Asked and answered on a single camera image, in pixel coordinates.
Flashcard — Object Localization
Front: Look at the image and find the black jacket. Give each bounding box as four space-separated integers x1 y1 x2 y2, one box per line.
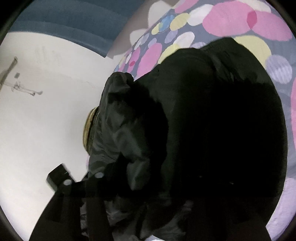
80 37 288 241

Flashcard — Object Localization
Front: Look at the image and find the blue curtain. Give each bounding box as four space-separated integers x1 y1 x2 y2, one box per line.
9 0 178 58

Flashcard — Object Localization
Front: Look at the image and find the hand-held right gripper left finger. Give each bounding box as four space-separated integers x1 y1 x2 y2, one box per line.
29 171 110 241

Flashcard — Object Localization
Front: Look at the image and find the dotted pastel bedsheet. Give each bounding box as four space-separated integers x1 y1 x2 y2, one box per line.
113 0 296 241

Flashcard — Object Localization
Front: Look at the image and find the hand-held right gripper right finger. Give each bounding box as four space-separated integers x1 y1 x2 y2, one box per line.
183 173 271 241

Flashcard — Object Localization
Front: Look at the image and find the metal wall rack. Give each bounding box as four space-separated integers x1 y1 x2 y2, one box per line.
0 56 43 96

